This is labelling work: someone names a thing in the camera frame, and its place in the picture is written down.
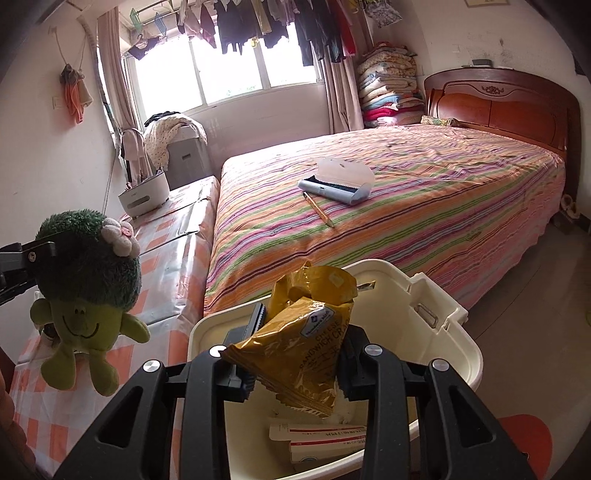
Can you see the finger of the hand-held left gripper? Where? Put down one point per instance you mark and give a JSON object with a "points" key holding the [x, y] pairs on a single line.
{"points": [[27, 256], [18, 290]]}

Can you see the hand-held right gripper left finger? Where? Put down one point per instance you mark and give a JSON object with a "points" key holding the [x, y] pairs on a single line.
{"points": [[255, 325]]}

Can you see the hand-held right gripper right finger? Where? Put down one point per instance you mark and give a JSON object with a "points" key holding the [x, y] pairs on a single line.
{"points": [[353, 369]]}

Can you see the yellow cracker packet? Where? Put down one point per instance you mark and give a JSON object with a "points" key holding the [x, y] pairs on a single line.
{"points": [[295, 346]]}

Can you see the green broccoli plush toy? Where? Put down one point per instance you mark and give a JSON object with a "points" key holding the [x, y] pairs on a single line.
{"points": [[87, 314]]}

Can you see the cream plastic bin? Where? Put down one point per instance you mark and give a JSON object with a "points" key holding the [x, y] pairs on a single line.
{"points": [[443, 341]]}

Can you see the white red-striped carton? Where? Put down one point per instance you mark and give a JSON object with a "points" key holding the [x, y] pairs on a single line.
{"points": [[323, 434]]}

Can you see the orange checked tablecloth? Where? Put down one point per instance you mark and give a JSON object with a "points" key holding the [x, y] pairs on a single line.
{"points": [[171, 258]]}

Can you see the yellow pencil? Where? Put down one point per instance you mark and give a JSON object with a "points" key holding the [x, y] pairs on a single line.
{"points": [[318, 210]]}

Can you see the white desk organizer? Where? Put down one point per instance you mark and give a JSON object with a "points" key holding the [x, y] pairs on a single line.
{"points": [[145, 196]]}

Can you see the pink hanging garment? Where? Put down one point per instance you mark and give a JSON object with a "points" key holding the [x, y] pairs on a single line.
{"points": [[134, 152]]}

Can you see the orange hanging cloth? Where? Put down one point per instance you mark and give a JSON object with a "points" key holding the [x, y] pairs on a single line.
{"points": [[76, 97]]}

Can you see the white appliance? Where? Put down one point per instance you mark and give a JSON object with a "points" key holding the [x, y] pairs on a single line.
{"points": [[189, 159]]}

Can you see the striped bed sheet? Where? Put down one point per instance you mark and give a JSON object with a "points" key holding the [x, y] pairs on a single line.
{"points": [[415, 194]]}

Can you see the orange round mat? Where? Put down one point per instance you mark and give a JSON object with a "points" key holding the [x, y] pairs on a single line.
{"points": [[526, 438]]}

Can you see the beige curtain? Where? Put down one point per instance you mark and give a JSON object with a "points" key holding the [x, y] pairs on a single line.
{"points": [[341, 97], [113, 74]]}

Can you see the window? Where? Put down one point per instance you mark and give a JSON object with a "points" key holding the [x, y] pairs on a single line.
{"points": [[231, 74]]}

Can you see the floral pillow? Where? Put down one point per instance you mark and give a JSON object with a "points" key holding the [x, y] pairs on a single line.
{"points": [[438, 121]]}

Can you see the green clothes hanger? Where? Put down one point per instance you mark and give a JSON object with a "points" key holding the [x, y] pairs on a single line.
{"points": [[159, 25]]}

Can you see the pair of slippers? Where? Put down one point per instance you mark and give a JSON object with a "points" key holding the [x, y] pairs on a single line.
{"points": [[567, 207]]}

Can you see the stack of folded quilts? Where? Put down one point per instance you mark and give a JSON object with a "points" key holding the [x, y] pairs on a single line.
{"points": [[390, 87]]}

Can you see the wooden bed headboard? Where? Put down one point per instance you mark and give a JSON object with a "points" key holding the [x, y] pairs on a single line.
{"points": [[503, 106]]}

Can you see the row of hanging clothes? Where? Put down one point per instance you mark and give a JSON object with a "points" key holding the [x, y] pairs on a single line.
{"points": [[277, 23]]}

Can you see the small grey object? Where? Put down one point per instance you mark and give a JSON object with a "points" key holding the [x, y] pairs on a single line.
{"points": [[482, 62]]}

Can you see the floral hanging cloth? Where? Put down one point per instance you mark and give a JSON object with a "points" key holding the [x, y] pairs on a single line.
{"points": [[383, 14]]}

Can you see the wall switch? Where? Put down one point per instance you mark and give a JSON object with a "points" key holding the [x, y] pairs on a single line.
{"points": [[57, 102]]}

